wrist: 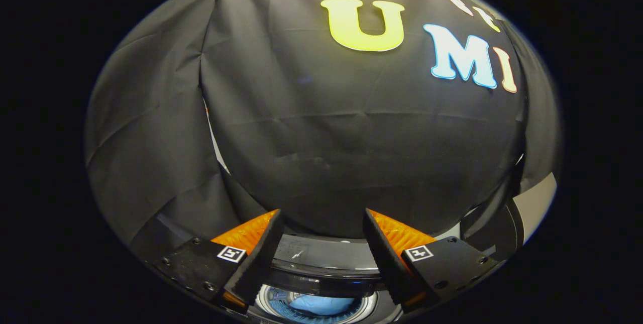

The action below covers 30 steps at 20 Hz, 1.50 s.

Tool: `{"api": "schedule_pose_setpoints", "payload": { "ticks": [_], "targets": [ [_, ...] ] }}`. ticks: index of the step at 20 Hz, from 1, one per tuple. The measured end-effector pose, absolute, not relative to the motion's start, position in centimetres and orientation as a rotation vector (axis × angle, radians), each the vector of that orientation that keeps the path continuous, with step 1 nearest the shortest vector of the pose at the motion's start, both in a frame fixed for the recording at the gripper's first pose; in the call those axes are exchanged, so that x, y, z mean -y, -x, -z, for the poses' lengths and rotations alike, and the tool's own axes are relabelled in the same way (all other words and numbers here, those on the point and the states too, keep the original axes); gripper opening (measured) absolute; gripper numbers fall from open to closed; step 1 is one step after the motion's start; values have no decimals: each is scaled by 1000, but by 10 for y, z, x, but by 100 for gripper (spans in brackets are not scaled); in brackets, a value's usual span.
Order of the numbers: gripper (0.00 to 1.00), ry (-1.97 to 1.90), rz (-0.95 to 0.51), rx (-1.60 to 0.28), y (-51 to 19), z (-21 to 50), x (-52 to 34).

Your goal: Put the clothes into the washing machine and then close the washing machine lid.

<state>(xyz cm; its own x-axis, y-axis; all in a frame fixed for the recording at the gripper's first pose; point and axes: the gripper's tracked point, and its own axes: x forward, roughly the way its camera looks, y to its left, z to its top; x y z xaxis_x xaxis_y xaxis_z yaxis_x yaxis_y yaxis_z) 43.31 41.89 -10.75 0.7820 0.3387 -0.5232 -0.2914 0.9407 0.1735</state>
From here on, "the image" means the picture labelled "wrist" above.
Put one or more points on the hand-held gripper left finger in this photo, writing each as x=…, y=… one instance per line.
x=256, y=263

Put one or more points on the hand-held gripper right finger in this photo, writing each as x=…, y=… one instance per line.
x=384, y=263

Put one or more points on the black backdrop cloth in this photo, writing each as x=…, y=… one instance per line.
x=326, y=138

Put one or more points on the light blue polo shirt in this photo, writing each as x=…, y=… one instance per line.
x=321, y=305

